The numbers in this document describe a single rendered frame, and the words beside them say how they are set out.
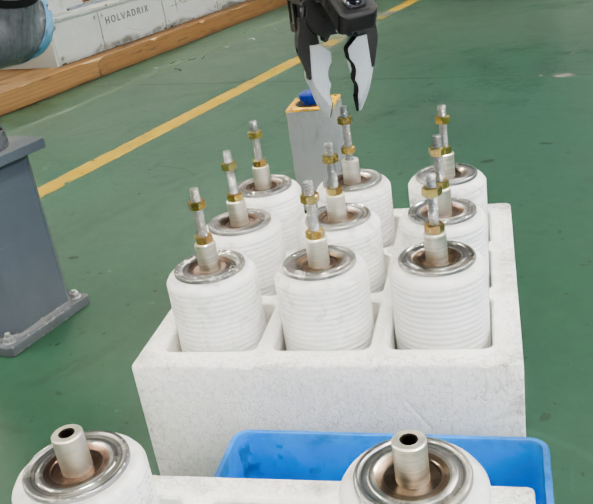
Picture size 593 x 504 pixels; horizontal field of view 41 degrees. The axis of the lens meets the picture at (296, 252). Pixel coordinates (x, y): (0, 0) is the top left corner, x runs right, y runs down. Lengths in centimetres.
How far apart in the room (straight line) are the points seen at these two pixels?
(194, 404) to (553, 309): 58
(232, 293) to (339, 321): 11
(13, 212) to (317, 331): 66
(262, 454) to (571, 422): 37
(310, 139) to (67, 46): 243
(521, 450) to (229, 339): 30
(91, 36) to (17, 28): 228
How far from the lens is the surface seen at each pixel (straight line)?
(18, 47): 136
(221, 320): 82
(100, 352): 127
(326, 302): 78
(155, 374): 84
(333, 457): 80
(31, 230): 134
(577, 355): 111
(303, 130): 116
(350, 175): 101
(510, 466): 79
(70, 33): 353
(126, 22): 379
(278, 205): 101
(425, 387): 78
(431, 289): 76
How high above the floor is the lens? 60
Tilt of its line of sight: 24 degrees down
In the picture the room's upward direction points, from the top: 9 degrees counter-clockwise
